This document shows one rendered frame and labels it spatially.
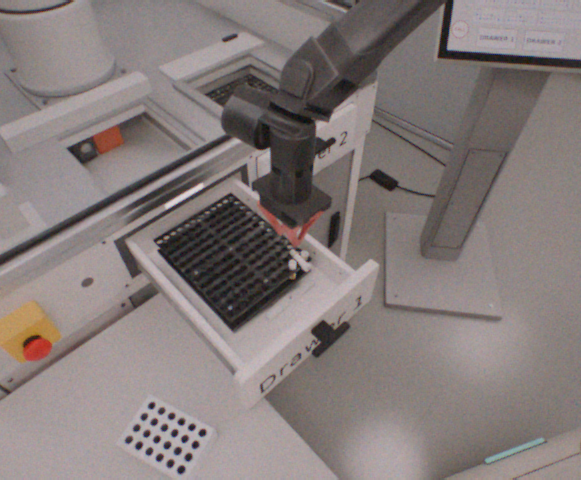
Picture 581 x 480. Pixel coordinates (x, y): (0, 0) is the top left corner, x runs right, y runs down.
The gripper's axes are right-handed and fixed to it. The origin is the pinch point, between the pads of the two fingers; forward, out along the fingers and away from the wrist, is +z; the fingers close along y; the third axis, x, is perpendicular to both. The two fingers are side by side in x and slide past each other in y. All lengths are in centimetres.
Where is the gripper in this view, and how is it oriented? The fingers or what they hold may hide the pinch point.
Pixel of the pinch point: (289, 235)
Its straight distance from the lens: 66.1
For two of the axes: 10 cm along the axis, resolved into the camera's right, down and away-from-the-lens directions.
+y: 6.8, 5.6, -4.8
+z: -0.2, 6.7, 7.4
